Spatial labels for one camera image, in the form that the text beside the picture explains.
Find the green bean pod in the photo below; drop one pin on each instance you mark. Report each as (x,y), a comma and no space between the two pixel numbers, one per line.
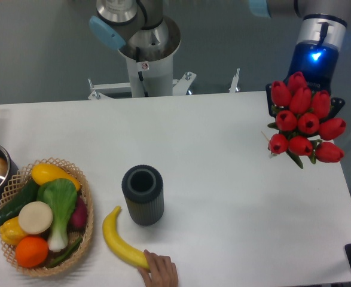
(67,253)

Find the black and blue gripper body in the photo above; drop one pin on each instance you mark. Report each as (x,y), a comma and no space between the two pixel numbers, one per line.
(317,50)

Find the red tulip bouquet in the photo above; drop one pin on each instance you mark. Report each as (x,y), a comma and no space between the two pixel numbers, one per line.
(300,133)

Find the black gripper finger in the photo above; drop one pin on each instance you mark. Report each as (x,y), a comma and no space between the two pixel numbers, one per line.
(336,104)
(270,103)

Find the human hand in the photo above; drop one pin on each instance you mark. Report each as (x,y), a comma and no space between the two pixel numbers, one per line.
(162,271)

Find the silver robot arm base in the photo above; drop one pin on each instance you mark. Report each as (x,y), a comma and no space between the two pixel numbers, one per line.
(145,37)

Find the yellow squash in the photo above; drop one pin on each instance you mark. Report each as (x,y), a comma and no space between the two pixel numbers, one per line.
(43,173)

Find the silver robot arm with gripper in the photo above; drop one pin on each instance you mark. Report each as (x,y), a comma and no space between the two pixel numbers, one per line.
(303,7)

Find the dark green cucumber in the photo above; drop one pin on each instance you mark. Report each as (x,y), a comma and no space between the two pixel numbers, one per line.
(27,195)

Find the orange fruit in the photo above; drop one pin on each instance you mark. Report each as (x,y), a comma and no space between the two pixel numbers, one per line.
(31,251)

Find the white metal mounting frame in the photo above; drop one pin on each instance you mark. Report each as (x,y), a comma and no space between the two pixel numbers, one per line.
(180,87)

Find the purple sweet potato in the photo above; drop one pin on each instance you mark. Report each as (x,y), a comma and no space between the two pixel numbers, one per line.
(78,219)

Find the woven wicker basket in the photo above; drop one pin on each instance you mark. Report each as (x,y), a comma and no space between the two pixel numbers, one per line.
(15,184)

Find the green bok choy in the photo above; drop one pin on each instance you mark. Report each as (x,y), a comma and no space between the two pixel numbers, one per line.
(61,196)

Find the dark grey ribbed vase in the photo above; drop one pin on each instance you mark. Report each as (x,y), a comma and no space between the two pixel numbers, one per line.
(143,190)

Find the white round radish slice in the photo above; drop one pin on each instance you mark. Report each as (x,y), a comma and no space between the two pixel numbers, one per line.
(35,217)

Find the yellow bell pepper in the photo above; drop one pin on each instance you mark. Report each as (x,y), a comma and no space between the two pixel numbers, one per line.
(11,232)

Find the yellow banana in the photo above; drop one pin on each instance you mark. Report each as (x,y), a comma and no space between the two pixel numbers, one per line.
(117,245)

